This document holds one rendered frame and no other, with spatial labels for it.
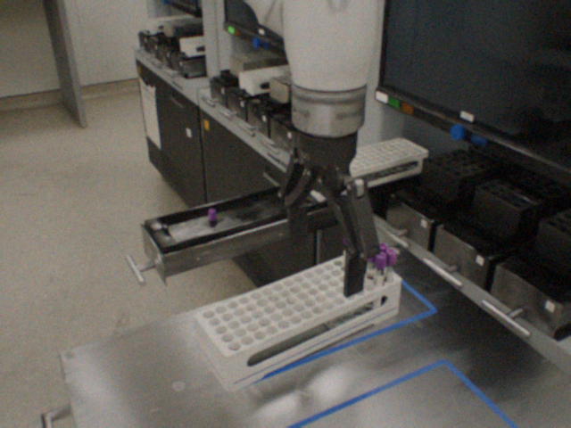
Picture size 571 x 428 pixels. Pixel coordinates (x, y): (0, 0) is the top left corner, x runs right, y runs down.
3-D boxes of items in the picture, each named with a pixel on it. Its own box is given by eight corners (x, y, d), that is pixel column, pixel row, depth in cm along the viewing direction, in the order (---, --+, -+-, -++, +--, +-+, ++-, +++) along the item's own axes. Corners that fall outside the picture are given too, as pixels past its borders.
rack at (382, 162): (399, 160, 141) (401, 137, 138) (426, 176, 133) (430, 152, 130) (295, 188, 128) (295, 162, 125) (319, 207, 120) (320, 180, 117)
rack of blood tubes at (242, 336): (359, 279, 95) (361, 248, 92) (400, 312, 87) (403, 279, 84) (195, 348, 81) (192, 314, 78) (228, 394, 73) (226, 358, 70)
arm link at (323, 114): (320, 98, 62) (319, 148, 65) (384, 85, 66) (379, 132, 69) (277, 78, 69) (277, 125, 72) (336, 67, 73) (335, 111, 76)
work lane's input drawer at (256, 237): (402, 178, 147) (406, 146, 143) (440, 201, 137) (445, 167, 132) (122, 259, 115) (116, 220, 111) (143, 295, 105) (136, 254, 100)
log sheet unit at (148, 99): (146, 136, 300) (136, 69, 283) (163, 154, 280) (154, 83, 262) (142, 137, 299) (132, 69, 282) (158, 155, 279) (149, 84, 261)
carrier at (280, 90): (293, 105, 172) (293, 86, 169) (287, 106, 171) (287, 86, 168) (275, 94, 180) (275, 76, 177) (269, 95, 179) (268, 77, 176)
